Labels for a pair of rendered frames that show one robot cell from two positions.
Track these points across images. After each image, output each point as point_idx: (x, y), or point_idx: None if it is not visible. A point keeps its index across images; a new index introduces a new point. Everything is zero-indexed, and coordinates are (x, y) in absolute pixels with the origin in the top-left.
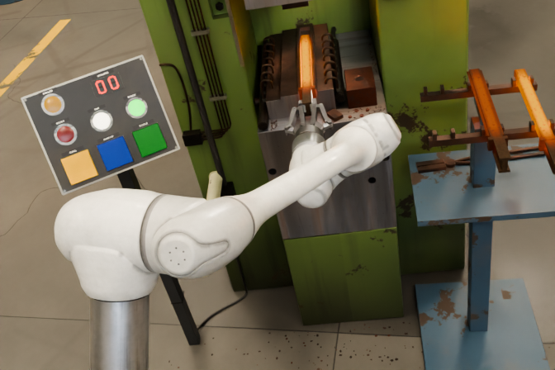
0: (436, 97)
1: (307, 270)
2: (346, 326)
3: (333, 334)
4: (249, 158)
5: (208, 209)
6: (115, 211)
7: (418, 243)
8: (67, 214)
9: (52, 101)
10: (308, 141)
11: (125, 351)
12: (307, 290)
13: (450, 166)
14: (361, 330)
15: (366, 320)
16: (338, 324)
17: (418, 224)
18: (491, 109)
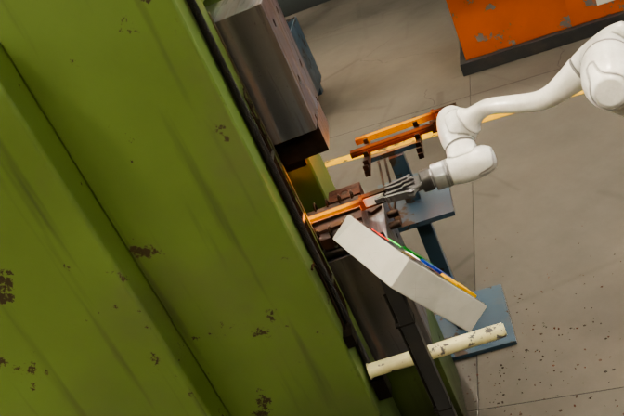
0: (370, 167)
1: (445, 367)
2: (470, 406)
3: (479, 413)
4: (357, 332)
5: (596, 33)
6: (611, 45)
7: None
8: (617, 64)
9: (406, 253)
10: (442, 161)
11: None
12: (454, 390)
13: None
14: (474, 394)
15: (462, 393)
16: (468, 412)
17: (454, 213)
18: (399, 134)
